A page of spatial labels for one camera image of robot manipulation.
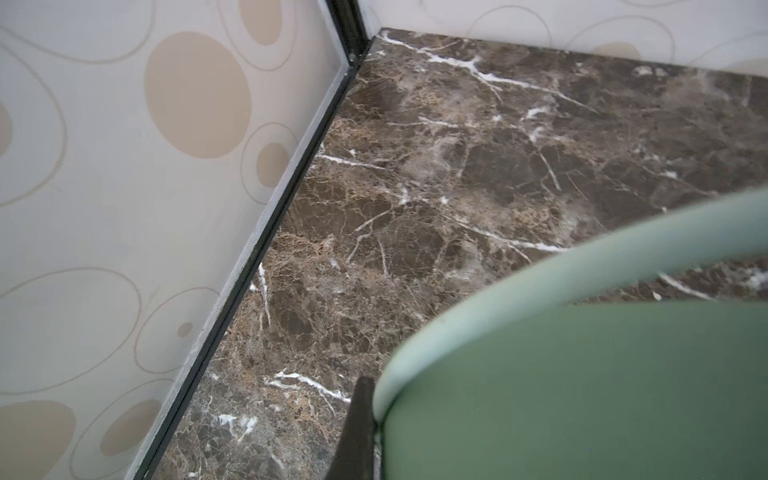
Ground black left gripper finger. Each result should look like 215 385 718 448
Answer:
325 376 376 480

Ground mint green headphones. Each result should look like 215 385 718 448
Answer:
373 189 767 479

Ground black corner frame post left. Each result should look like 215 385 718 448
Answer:
326 0 370 65

